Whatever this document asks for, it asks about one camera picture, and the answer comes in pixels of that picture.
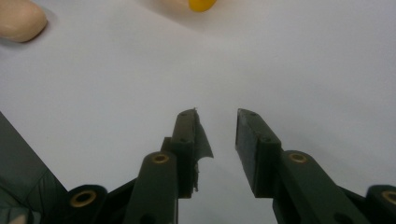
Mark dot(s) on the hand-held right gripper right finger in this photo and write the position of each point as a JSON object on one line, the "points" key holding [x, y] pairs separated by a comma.
{"points": [[258, 155]]}

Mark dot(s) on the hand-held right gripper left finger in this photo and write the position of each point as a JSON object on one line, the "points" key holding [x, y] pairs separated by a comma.
{"points": [[183, 146]]}

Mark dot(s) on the yellow rounded fruit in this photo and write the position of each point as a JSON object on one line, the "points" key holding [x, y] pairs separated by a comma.
{"points": [[201, 4]]}

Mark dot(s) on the beige rounded bread roll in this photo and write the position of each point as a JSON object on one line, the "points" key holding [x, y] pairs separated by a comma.
{"points": [[18, 18]]}

